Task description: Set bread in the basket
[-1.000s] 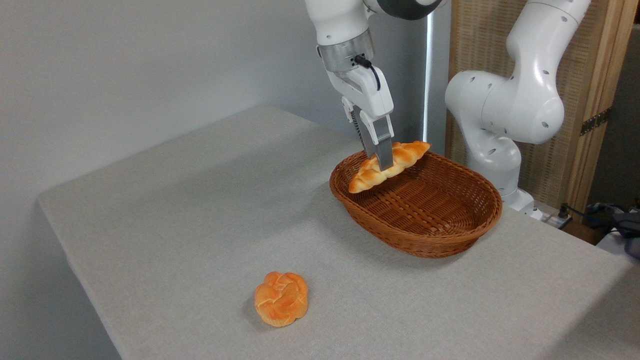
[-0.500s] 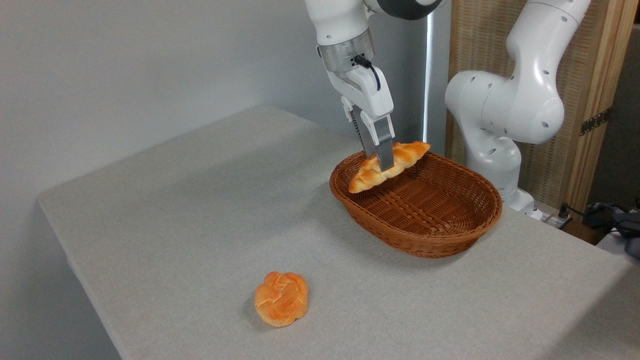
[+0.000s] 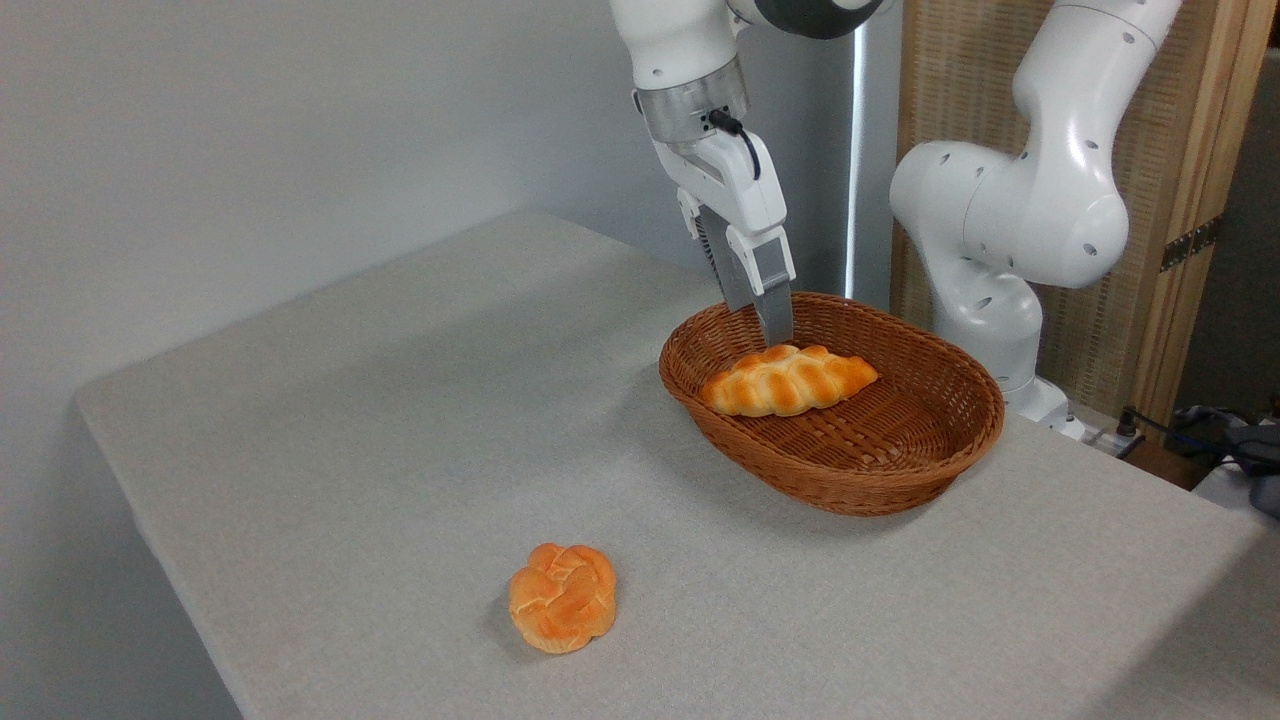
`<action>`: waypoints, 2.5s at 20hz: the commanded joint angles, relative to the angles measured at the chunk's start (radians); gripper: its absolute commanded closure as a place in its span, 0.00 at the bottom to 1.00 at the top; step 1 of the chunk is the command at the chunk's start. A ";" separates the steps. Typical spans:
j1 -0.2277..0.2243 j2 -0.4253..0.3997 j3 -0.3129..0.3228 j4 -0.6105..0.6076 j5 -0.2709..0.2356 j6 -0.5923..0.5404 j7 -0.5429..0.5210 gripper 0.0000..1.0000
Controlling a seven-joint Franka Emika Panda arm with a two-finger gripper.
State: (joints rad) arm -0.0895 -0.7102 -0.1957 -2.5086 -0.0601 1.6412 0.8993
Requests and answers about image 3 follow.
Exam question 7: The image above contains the brown wooden box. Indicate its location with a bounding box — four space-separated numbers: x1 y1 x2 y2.
1125 440 1216 492

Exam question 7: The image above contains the dark grey bag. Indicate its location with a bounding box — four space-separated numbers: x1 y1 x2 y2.
1175 404 1280 519

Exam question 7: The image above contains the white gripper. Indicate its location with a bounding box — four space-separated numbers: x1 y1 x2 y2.
648 128 799 347

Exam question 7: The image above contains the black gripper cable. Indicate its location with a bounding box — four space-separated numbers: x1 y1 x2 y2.
705 108 763 182

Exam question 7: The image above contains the grey tablecloth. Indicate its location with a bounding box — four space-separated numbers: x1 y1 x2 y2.
73 208 1280 720

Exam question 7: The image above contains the white vertical strip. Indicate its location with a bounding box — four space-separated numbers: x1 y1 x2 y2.
843 20 873 301

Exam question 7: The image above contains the brown woven wicker basket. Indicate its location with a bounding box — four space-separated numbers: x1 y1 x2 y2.
658 291 1007 518

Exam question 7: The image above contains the long braided bread loaf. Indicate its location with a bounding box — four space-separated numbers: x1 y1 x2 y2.
700 344 880 418

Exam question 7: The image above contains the metal screen hinge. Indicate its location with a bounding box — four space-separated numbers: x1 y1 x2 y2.
1160 215 1223 273

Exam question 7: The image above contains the round knotted bread roll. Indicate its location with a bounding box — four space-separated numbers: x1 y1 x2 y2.
508 543 618 655

